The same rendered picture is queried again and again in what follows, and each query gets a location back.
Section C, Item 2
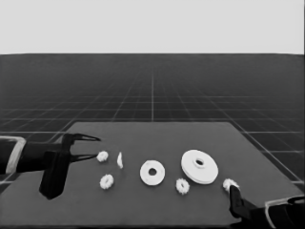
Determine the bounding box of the small white toothed gear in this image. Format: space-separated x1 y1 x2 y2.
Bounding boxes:
96 150 110 163
175 177 191 196
222 177 240 194
99 174 114 191

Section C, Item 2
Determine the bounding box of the large thick white disc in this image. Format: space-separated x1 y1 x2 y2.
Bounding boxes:
180 149 219 185

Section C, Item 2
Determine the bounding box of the small thin white T-shaped piece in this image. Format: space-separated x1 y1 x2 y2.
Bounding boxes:
116 151 124 170

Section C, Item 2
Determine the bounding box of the white round carrier with pins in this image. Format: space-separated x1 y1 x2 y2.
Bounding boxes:
139 159 166 186

